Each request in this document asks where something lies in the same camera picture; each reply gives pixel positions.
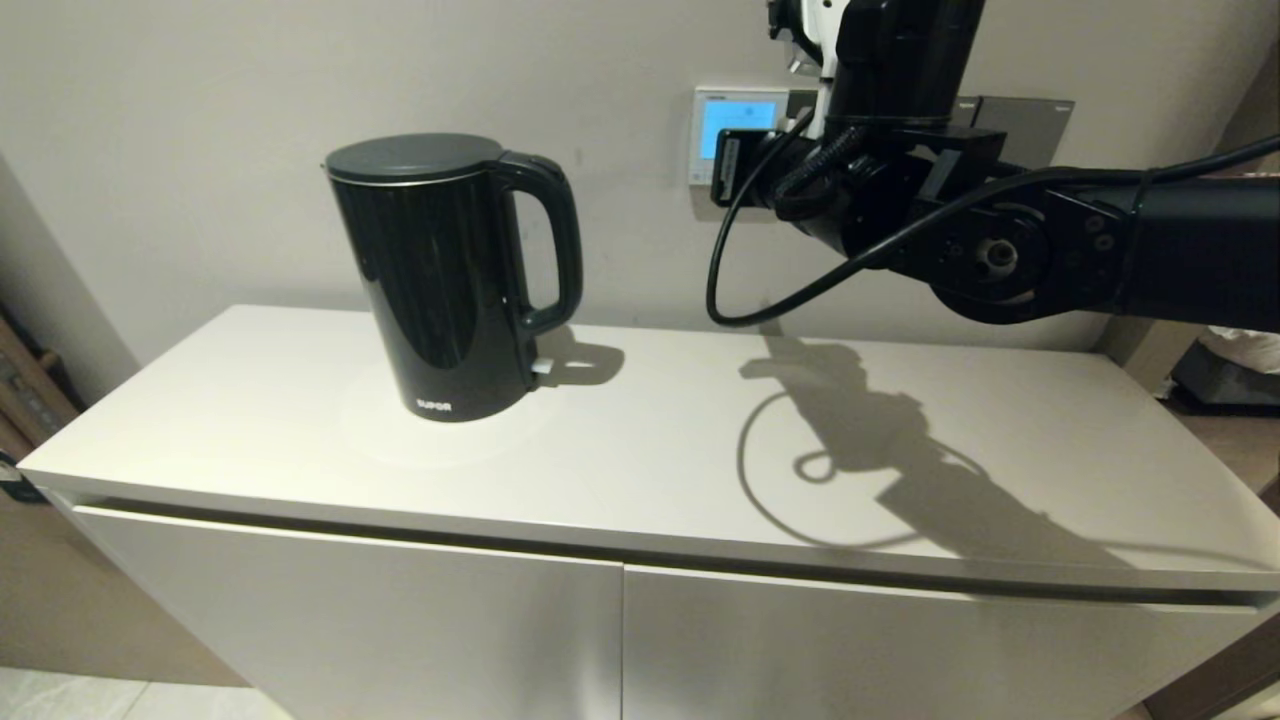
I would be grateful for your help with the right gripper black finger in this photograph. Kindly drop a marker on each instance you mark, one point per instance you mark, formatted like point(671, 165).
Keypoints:
point(790, 18)
point(775, 18)

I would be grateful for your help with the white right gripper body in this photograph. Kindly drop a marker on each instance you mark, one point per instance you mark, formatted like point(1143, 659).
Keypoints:
point(820, 25)

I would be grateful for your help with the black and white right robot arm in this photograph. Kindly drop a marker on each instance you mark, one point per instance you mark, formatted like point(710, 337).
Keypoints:
point(1200, 250)

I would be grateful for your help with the white thermostat with blue screen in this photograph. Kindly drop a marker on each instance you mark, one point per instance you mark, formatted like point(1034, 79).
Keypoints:
point(745, 115)

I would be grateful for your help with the black electric kettle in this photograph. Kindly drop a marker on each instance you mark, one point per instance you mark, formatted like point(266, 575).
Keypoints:
point(440, 300)

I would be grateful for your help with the white bedding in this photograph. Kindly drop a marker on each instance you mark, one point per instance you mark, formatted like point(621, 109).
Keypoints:
point(1250, 350)

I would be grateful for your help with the dark bed base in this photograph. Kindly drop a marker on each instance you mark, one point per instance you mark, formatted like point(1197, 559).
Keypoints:
point(1225, 385)

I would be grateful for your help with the white cabinet door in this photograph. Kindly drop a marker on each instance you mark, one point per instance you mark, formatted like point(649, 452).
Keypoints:
point(350, 630)
point(900, 660)

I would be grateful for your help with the white cabinet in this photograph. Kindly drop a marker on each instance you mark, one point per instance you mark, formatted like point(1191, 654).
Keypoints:
point(300, 460)

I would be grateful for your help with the wooden rack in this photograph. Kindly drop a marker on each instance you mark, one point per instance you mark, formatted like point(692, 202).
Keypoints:
point(25, 390)

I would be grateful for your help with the blue and white item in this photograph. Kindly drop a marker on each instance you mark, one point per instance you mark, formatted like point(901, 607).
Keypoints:
point(15, 485)

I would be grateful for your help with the grey triple rocker wall switch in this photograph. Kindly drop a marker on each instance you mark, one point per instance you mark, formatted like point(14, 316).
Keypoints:
point(800, 103)

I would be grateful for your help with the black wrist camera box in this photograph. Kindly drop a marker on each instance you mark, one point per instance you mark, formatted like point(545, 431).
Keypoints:
point(740, 170)

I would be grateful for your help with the grey single wall switch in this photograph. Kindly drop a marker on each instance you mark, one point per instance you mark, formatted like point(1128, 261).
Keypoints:
point(1035, 125)
point(968, 105)

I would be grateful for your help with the brown wooden door frame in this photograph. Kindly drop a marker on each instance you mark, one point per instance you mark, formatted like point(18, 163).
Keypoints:
point(1250, 110)

